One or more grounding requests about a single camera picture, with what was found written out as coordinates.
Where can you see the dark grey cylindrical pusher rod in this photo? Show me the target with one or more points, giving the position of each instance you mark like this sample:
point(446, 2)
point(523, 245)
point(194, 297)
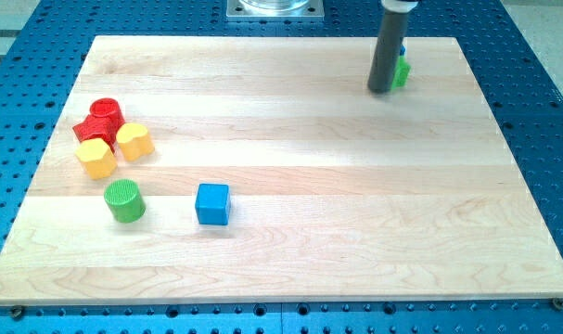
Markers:
point(388, 48)

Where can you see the green star block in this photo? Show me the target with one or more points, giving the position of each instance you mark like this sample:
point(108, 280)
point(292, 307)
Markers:
point(401, 73)

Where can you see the blue cube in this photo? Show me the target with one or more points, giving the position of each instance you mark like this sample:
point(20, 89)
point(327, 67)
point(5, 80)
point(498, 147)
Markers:
point(213, 204)

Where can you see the red star block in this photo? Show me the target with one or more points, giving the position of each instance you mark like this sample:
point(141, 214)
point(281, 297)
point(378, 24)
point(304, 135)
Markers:
point(93, 127)

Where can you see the light wooden board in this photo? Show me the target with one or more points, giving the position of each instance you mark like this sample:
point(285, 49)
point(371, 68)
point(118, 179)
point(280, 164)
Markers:
point(337, 194)

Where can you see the yellow heart block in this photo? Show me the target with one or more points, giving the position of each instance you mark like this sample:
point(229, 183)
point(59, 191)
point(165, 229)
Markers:
point(135, 141)

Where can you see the red cylinder block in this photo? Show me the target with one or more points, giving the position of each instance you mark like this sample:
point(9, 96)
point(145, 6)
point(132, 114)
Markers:
point(108, 108)

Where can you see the green cylinder block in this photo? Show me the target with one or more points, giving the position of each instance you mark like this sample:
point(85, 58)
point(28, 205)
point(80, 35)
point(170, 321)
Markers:
point(124, 200)

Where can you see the right board clamp screw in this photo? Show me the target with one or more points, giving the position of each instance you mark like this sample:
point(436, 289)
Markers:
point(557, 304)

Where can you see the board clamp screw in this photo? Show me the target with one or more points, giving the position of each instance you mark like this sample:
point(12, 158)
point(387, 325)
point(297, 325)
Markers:
point(16, 312)
point(557, 304)

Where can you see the yellow hexagon block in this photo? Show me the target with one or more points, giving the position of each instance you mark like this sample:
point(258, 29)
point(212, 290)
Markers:
point(97, 158)

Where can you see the left board clamp screw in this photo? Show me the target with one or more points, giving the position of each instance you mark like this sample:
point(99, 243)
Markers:
point(16, 312)

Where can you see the white rod mount collar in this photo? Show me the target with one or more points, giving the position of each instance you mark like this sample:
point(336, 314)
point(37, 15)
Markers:
point(399, 6)

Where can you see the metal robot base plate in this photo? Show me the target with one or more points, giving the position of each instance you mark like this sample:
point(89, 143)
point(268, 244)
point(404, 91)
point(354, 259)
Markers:
point(275, 9)

